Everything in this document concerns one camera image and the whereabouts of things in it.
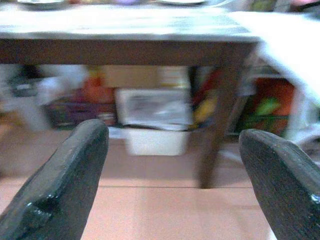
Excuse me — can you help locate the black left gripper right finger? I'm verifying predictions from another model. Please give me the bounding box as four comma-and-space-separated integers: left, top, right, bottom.
238, 128, 320, 240

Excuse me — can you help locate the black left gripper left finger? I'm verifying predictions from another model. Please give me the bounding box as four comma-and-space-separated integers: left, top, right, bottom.
0, 118, 110, 240

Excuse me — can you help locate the purple box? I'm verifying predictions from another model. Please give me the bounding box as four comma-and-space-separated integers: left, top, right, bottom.
47, 98, 117, 128

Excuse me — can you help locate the orange and green bag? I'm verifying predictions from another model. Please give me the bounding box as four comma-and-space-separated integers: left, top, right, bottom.
239, 77, 297, 137

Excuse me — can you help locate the white plastic storage bin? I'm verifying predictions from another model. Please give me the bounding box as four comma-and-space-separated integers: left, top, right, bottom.
115, 88, 193, 156

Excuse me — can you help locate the cardboard box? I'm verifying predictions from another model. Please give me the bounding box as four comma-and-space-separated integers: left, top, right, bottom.
103, 65, 163, 89

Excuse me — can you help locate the white tablecloth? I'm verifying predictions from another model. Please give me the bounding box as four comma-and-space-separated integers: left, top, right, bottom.
228, 11, 320, 148

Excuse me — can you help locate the brown wooden table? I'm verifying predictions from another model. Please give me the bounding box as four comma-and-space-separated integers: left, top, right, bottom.
0, 4, 261, 190

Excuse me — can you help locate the white plate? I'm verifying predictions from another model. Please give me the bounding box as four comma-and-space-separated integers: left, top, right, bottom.
17, 0, 63, 4
158, 0, 208, 5

